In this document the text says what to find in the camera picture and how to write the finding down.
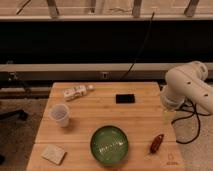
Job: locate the black eraser block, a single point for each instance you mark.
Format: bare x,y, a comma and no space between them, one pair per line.
125,98

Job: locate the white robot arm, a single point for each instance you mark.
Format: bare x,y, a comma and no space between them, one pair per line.
187,81

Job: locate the clear plastic cup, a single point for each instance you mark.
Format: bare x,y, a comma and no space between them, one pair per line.
60,114

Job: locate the green glass bowl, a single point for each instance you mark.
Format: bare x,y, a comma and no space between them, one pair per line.
109,145

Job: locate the white sponge block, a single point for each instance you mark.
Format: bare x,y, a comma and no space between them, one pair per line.
54,154

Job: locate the black chair base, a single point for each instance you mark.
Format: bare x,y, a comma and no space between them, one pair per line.
22,115

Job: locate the white wall outlet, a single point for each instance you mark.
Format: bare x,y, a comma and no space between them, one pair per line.
104,75

